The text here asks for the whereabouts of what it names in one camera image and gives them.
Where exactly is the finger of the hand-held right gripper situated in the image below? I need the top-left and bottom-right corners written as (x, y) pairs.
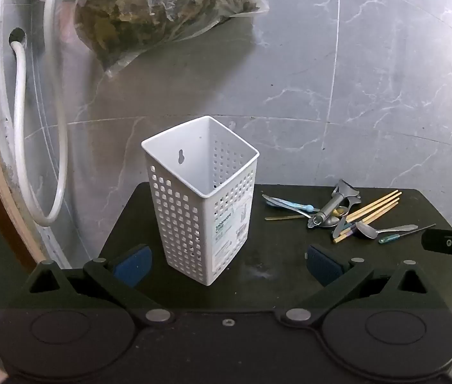
top-left (421, 228), bottom-right (452, 265)

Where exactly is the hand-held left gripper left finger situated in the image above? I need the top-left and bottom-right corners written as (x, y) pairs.
top-left (25, 244), bottom-right (174, 326)

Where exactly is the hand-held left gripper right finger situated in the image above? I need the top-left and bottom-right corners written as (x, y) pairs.
top-left (276, 245), bottom-right (435, 326)

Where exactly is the thin teal-handled screwdriver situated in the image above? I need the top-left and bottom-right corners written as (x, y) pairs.
top-left (378, 224), bottom-right (437, 244)

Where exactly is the metal peeler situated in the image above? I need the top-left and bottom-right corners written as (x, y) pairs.
top-left (307, 179), bottom-right (361, 229)

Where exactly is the white perforated utensil basket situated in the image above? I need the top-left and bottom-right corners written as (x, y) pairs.
top-left (141, 115), bottom-right (260, 287)

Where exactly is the silver spoon with blue tip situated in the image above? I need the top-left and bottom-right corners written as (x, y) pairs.
top-left (261, 194), bottom-right (315, 213)

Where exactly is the clear bag of dried leaves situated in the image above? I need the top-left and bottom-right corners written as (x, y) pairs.
top-left (74, 0), bottom-right (270, 77)

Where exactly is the white flexible hose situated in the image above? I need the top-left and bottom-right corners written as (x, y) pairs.
top-left (10, 0), bottom-right (69, 227)

